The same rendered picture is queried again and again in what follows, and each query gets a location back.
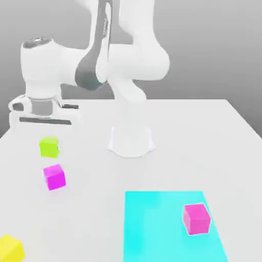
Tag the small yellow cube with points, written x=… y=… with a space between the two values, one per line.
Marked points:
x=10 y=249

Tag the small pink cube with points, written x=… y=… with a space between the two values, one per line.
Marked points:
x=197 y=219

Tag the large cyan box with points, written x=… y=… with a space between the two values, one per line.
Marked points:
x=159 y=229

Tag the small lime green cube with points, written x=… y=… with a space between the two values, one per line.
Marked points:
x=49 y=147

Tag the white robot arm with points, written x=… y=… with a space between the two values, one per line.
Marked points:
x=131 y=67

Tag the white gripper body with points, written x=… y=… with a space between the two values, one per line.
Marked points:
x=45 y=122

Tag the small magenta cube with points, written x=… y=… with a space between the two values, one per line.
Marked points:
x=54 y=177

